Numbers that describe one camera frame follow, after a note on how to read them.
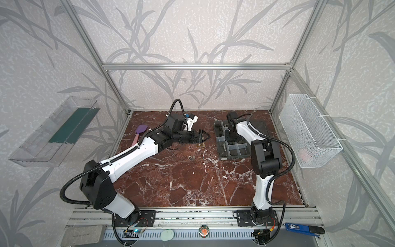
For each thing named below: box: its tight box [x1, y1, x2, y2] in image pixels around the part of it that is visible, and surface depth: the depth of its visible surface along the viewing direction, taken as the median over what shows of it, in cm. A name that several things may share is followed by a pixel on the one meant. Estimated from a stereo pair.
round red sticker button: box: [198, 224, 210, 239], surface depth 72 cm
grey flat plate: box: [60, 224, 103, 247], surface depth 68 cm
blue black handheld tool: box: [284, 222, 326, 237], surface depth 71 cm
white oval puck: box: [159, 229, 175, 242], surface depth 70 cm
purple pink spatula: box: [131, 124, 148, 147], surface depth 110 cm
